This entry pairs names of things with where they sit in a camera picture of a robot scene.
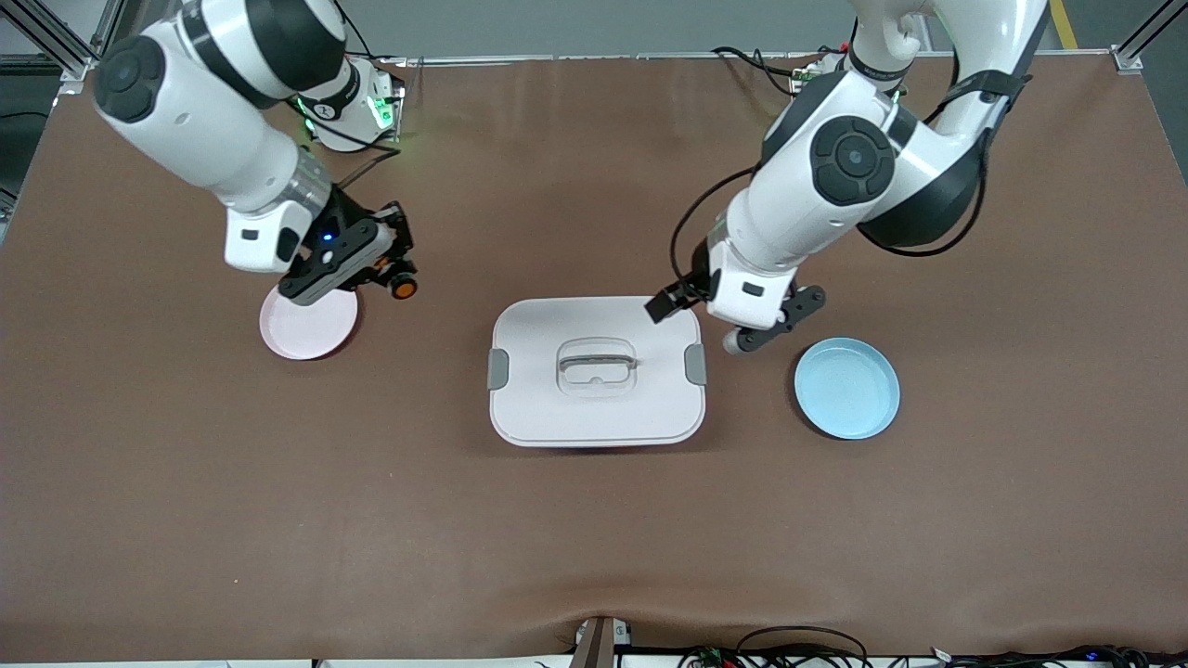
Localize black camera bracket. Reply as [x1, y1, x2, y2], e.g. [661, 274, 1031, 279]
[738, 285, 827, 353]
[278, 220, 394, 307]

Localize black base cables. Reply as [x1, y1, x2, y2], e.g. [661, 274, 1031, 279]
[713, 45, 813, 96]
[329, 0, 409, 66]

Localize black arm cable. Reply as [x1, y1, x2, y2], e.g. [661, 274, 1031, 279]
[290, 93, 402, 186]
[670, 56, 1036, 289]

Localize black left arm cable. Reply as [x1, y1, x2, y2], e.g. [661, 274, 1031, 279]
[670, 56, 1036, 289]

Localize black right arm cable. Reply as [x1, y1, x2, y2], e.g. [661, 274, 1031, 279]
[290, 93, 402, 186]

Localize pink round plate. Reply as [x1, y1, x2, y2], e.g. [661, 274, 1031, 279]
[259, 283, 359, 361]

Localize grey brown stand post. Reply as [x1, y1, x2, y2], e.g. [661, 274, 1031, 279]
[569, 615, 634, 668]

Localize black left base cables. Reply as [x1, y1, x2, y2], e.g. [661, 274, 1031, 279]
[713, 45, 813, 96]

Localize silver table edge rail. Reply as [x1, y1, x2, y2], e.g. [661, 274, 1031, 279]
[56, 51, 1143, 71]

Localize white lidded storage box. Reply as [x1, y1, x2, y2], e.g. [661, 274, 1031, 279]
[487, 296, 708, 450]

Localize black right base cables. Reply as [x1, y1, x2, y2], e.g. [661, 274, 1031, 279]
[329, 0, 409, 66]

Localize black left camera bracket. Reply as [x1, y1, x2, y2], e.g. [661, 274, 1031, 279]
[738, 285, 827, 353]

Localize aluminium frame post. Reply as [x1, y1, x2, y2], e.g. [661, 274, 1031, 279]
[0, 0, 112, 80]
[1114, 0, 1188, 75]

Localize black cable tangle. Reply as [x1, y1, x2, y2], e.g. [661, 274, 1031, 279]
[678, 626, 1188, 668]

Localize black right camera bracket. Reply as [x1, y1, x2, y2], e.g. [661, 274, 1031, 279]
[278, 220, 394, 307]

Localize light blue round plate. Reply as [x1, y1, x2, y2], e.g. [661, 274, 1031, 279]
[794, 337, 901, 441]

